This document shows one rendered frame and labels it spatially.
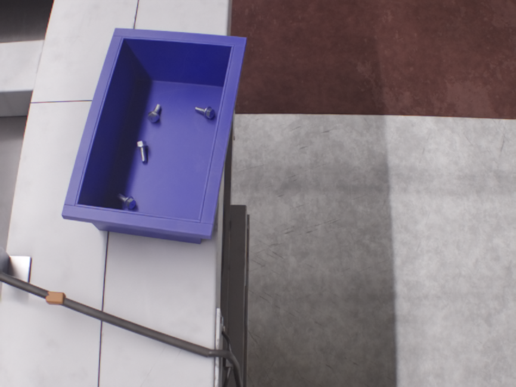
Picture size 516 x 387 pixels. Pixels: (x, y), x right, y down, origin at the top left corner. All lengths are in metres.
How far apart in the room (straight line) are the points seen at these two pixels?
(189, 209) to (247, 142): 1.00
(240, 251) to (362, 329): 0.49
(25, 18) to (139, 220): 0.47
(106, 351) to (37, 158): 0.25
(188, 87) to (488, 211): 1.07
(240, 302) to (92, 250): 0.45
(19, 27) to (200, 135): 0.37
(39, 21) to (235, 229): 0.48
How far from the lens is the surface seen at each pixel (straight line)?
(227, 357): 0.74
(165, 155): 0.82
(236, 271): 1.20
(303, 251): 1.67
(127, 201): 0.79
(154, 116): 0.83
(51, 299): 0.74
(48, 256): 0.80
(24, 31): 1.06
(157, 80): 0.87
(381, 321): 1.64
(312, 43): 1.94
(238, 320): 1.18
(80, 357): 0.76
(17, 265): 0.81
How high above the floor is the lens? 1.56
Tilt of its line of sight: 66 degrees down
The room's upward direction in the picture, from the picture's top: 1 degrees counter-clockwise
